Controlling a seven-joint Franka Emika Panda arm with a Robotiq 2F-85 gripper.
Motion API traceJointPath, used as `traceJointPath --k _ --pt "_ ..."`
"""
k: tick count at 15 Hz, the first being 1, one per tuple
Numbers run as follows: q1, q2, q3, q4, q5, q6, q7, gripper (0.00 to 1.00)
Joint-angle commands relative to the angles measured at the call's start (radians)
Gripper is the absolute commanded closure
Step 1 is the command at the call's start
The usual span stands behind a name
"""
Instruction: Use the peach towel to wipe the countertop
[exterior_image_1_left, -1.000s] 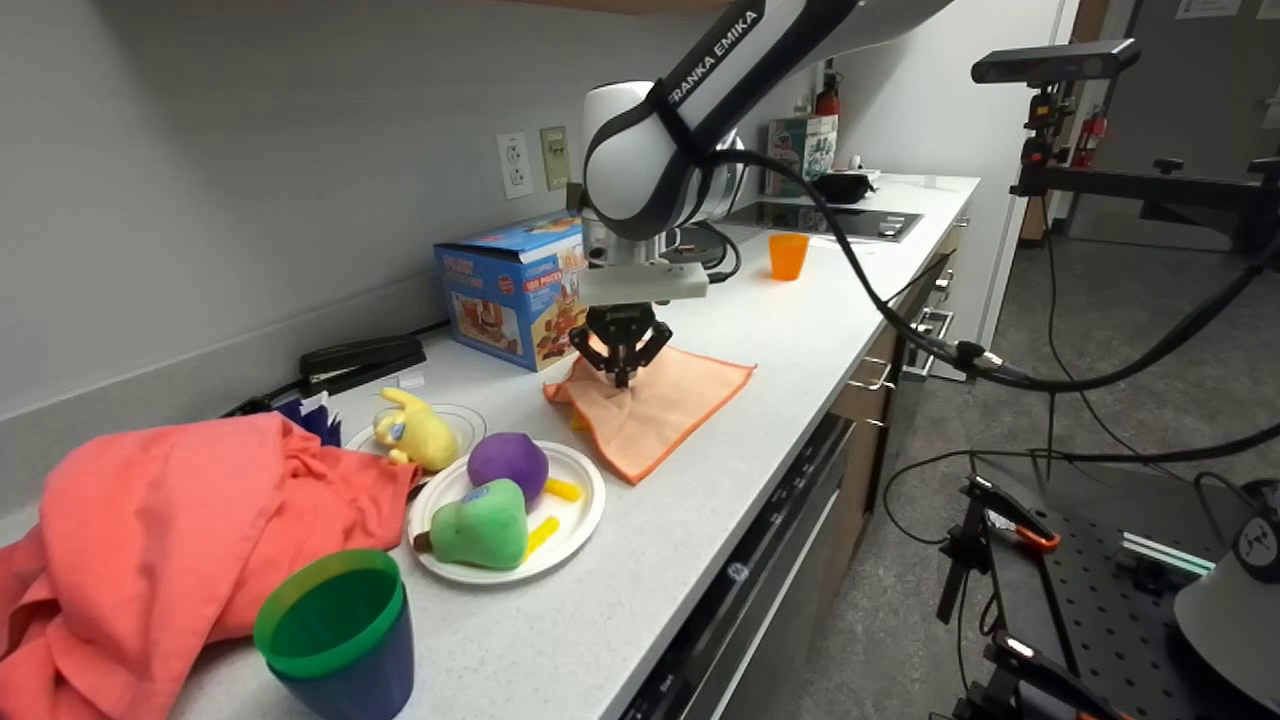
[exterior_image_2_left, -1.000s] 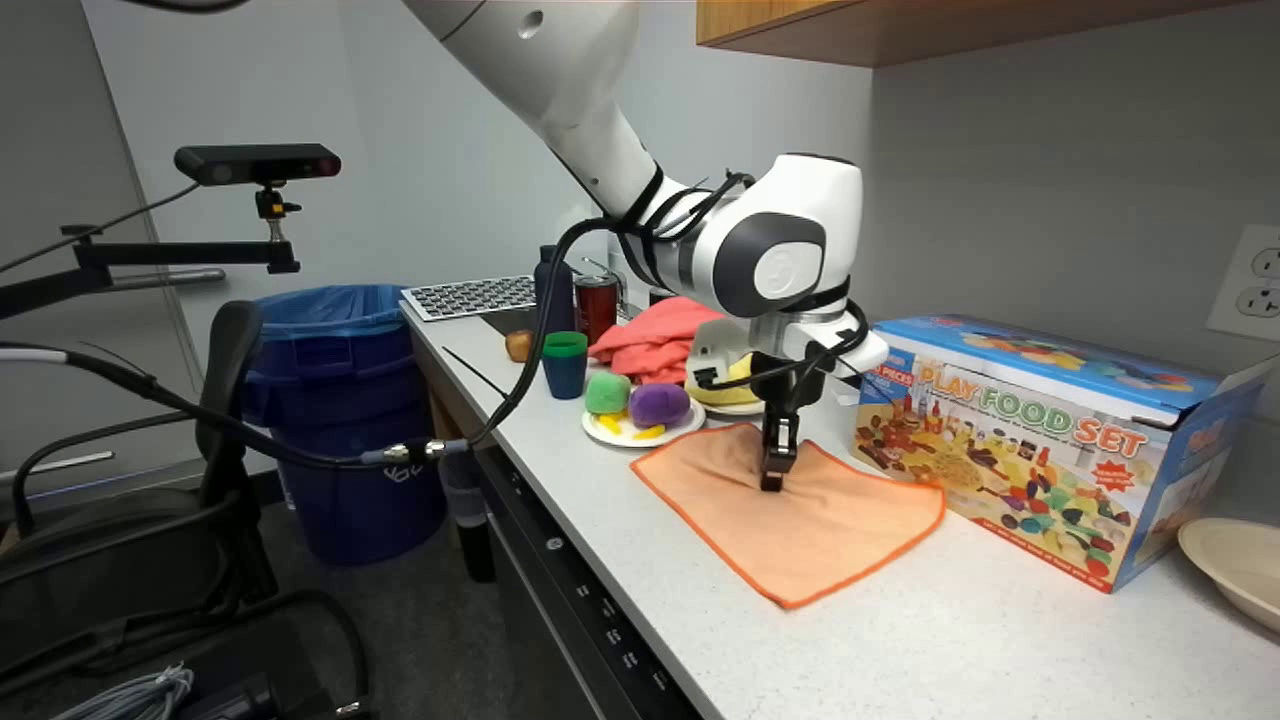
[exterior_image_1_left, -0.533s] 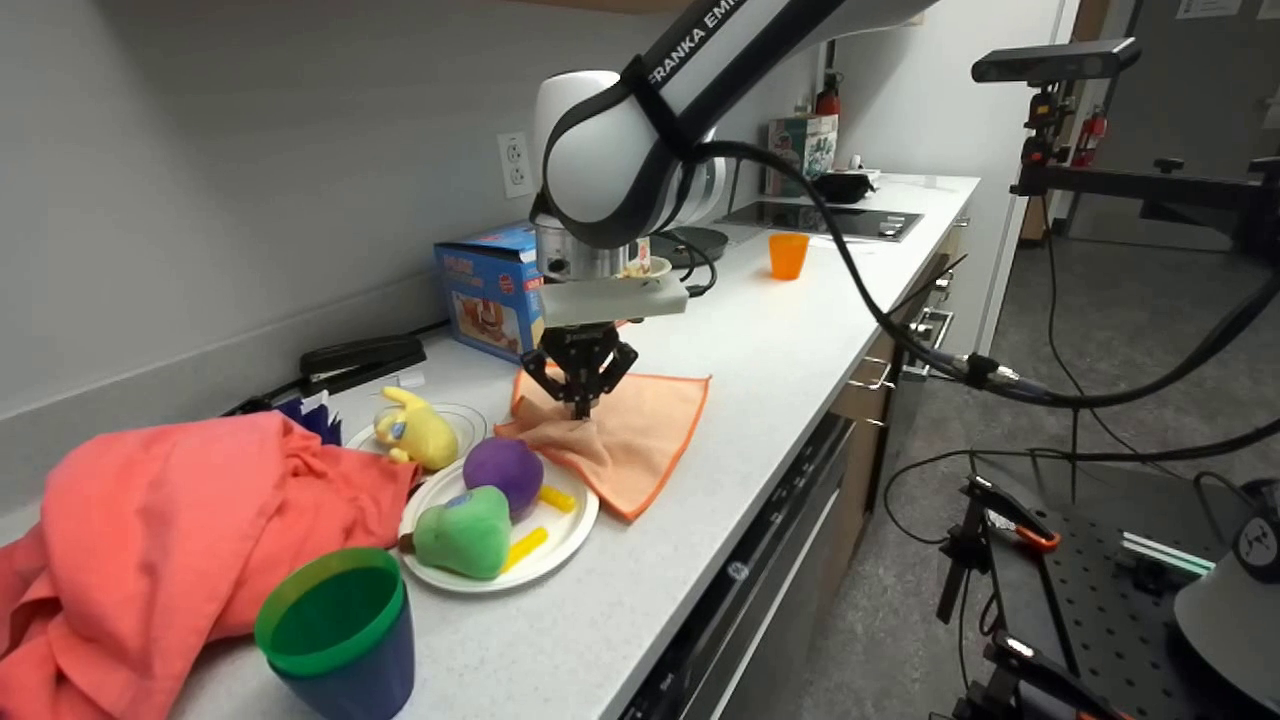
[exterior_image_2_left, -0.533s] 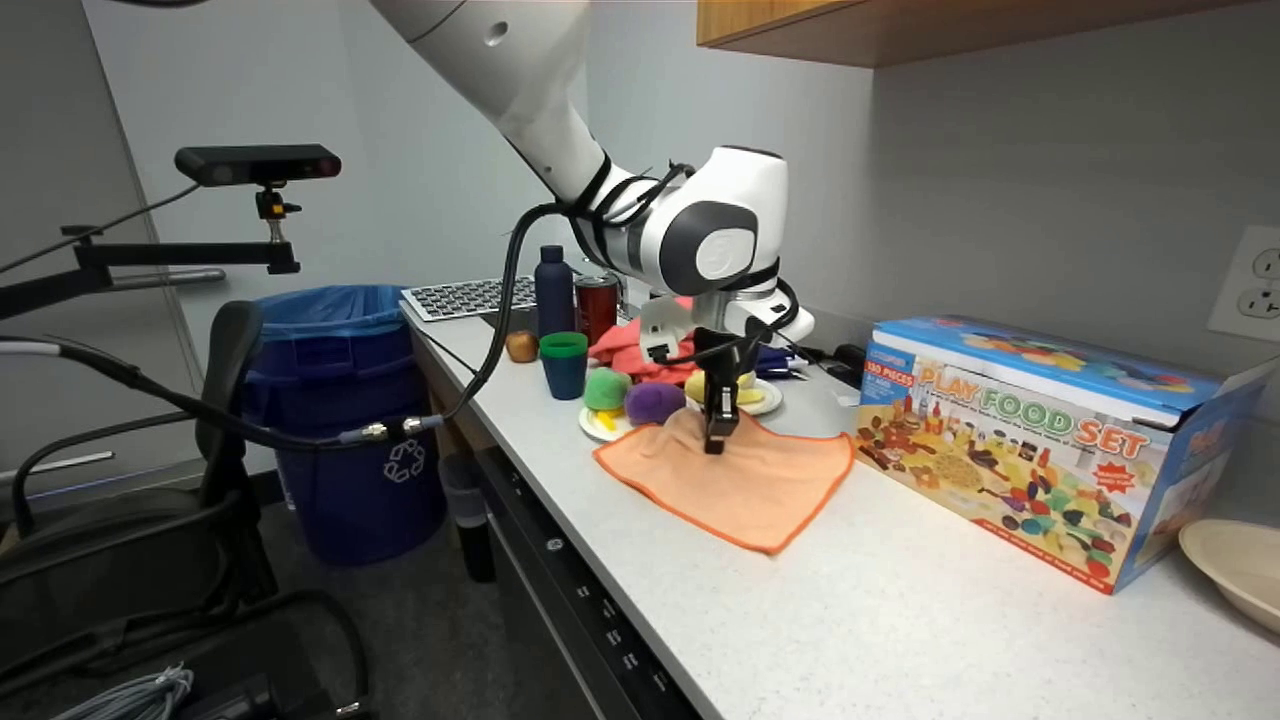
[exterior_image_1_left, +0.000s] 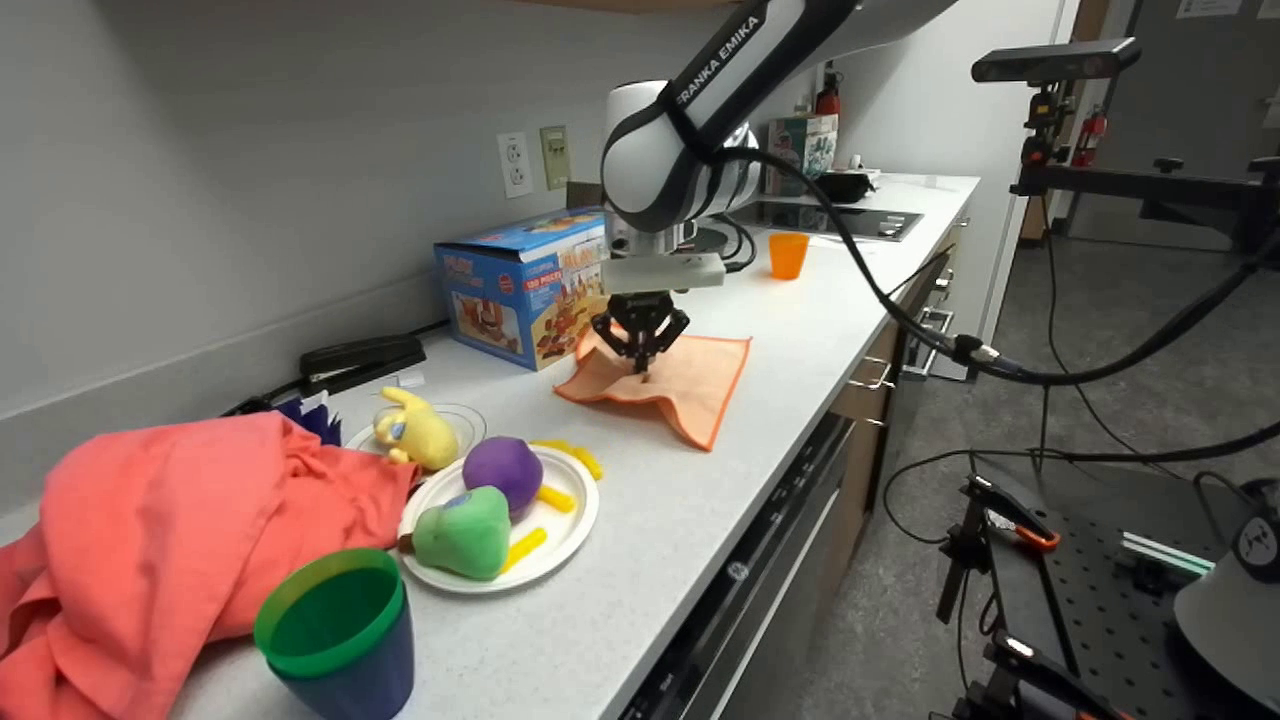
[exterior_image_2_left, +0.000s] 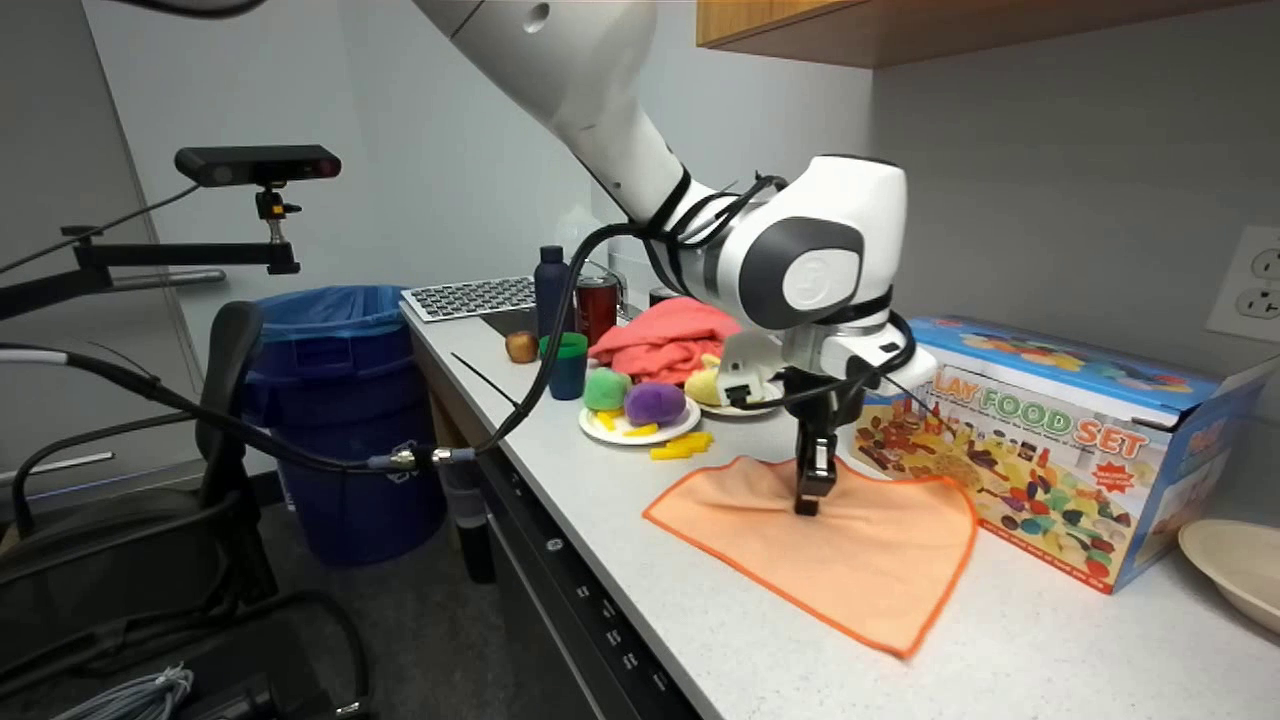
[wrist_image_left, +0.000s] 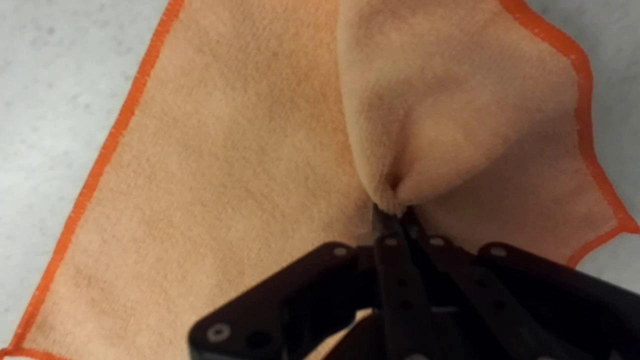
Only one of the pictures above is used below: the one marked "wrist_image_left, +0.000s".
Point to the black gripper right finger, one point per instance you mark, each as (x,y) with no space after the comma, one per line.
(532,307)

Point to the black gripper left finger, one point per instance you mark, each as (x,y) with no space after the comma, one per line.
(301,307)

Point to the peach towel with orange edge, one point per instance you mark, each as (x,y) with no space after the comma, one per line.
(232,167)

